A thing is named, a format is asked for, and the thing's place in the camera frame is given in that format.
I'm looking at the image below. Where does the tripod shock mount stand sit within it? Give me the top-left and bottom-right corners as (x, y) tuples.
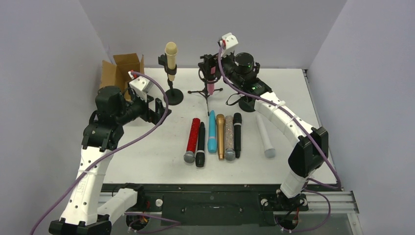
(187, 54), (223, 116)

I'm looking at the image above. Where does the pink microphone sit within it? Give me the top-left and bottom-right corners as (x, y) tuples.
(207, 67), (216, 95)

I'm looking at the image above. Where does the clip mic stand round base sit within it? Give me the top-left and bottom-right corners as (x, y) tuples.
(158, 54), (184, 105)

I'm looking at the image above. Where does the brown cardboard box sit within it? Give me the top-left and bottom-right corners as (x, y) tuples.
(99, 53), (144, 92)

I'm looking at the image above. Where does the slim black microphone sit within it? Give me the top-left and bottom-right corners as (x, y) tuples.
(233, 113), (242, 159)

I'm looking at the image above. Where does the gold microphone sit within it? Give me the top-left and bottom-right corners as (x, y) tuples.
(216, 114), (225, 161)

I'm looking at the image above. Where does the cream microphone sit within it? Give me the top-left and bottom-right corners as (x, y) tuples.
(164, 42), (178, 82)

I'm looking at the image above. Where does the red glitter microphone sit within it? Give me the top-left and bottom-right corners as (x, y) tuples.
(184, 117), (201, 164)

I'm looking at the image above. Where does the blue microphone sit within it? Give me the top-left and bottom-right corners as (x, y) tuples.
(207, 110), (217, 153)

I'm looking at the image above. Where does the silver glitter microphone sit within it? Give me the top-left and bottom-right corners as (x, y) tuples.
(224, 116), (236, 161)

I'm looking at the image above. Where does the white grey microphone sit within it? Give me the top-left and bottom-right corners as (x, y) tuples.
(255, 114), (277, 159)

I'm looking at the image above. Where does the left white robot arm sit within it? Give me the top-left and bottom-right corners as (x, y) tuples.
(48, 86), (171, 235)

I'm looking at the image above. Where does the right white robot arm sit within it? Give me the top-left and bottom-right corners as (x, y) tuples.
(198, 53), (333, 199)

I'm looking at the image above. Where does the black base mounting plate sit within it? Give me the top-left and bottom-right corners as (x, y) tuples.
(101, 183), (330, 227)

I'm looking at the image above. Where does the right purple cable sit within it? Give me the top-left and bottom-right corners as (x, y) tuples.
(218, 44), (343, 234)

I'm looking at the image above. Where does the purple cable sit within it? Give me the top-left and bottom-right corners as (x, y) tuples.
(29, 70), (182, 235)
(218, 44), (343, 234)

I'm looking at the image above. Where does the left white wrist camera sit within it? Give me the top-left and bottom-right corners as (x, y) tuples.
(128, 70), (154, 102)

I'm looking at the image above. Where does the shock mount stand round base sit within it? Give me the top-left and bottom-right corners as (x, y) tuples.
(233, 53), (261, 113)

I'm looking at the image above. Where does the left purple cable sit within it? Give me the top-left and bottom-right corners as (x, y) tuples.
(29, 70), (182, 235)

